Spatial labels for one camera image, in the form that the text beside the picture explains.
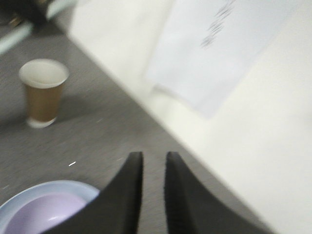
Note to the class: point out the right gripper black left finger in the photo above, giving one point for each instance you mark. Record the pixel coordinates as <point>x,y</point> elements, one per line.
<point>116,209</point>

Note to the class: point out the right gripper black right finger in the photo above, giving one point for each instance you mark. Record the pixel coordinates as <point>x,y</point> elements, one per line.
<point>191,209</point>

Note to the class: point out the purple bowl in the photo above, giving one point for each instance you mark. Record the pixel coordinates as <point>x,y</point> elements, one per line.
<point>44,213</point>

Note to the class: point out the white paper sheet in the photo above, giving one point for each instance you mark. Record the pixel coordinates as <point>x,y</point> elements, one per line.
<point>207,46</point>

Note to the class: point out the light blue plate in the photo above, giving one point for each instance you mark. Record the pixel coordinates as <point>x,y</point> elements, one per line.
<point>80,189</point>

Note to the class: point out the brown paper cup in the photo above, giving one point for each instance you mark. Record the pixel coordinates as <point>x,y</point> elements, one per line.
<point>43,80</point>

